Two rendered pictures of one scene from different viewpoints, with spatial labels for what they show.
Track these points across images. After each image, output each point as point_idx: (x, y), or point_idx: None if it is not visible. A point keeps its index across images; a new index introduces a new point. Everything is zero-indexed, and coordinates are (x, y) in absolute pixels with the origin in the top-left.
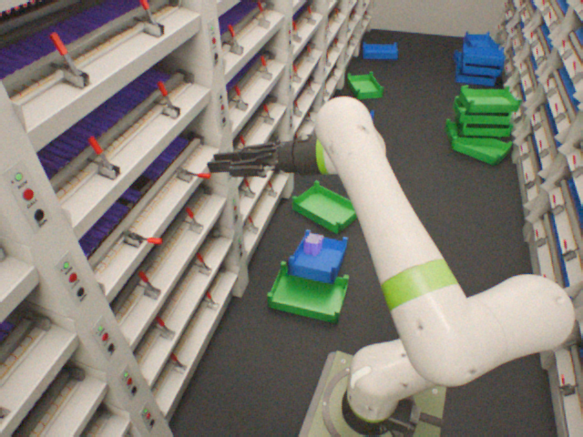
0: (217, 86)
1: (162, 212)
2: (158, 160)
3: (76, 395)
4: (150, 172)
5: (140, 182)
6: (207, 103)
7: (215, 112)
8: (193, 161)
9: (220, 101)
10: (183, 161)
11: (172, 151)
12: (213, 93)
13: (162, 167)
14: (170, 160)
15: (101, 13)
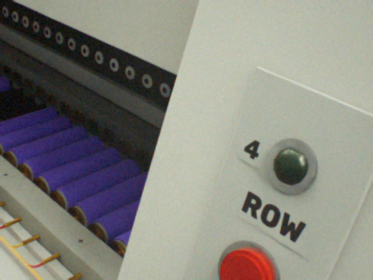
0: (310, 18)
1: None
2: (57, 149)
3: None
4: (9, 121)
5: (3, 120)
6: (162, 58)
7: (153, 190)
8: (22, 267)
9: (266, 205)
10: (14, 205)
11: (94, 195)
12: (220, 17)
13: (17, 146)
14: (40, 174)
15: None
